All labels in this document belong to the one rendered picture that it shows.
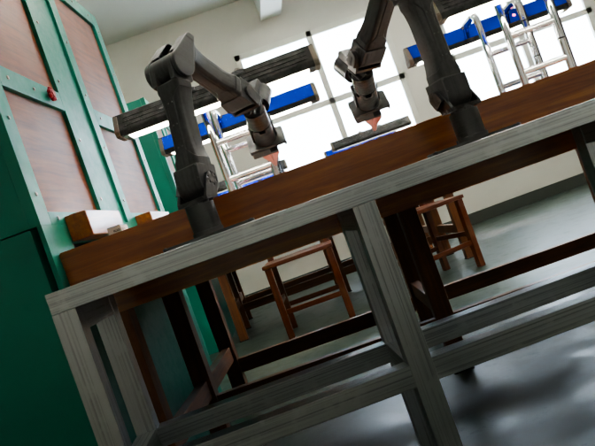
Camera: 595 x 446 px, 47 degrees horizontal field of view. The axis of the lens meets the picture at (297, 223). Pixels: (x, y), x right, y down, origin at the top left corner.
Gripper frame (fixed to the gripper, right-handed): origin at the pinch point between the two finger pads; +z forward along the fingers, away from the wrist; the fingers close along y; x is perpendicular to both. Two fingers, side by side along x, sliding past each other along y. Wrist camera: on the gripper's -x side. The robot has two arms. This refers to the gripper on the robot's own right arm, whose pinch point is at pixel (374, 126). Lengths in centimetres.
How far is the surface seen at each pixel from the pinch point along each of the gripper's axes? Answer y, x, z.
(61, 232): 86, 12, -15
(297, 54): 13.0, -24.2, -14.0
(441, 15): -28.7, -19.7, -13.0
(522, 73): -51, -15, 15
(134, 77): 153, -456, 268
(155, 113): 57, -22, -14
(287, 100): 19, -58, 29
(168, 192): 113, -193, 184
